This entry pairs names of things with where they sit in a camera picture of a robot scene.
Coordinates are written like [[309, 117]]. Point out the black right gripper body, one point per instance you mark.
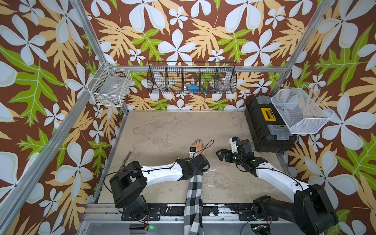
[[232, 157]]

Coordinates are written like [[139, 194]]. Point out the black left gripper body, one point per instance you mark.
[[200, 172]]

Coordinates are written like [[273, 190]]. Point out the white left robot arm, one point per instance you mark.
[[127, 184]]

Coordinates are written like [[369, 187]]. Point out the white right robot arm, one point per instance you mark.
[[310, 208]]

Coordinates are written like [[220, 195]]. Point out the mannequin hand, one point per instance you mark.
[[199, 147]]

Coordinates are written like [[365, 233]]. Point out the black yellow tool case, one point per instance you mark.
[[268, 130]]

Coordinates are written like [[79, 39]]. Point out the white mesh basket right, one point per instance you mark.
[[302, 110]]

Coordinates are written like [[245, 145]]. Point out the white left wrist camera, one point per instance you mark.
[[193, 152]]

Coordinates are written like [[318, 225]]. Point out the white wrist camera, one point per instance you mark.
[[233, 142], [193, 152]]

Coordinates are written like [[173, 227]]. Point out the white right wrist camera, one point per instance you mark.
[[233, 142]]

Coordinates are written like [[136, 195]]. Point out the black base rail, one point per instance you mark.
[[158, 211]]

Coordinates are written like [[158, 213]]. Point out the black wire basket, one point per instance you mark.
[[182, 77]]

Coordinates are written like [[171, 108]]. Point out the white wire basket left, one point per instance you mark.
[[109, 86]]

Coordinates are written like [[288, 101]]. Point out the aluminium frame post right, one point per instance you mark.
[[308, 32]]

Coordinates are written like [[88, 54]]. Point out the aluminium frame post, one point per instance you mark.
[[92, 39], [308, 32]]

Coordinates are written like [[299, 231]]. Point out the aluminium frame post left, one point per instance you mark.
[[92, 39]]

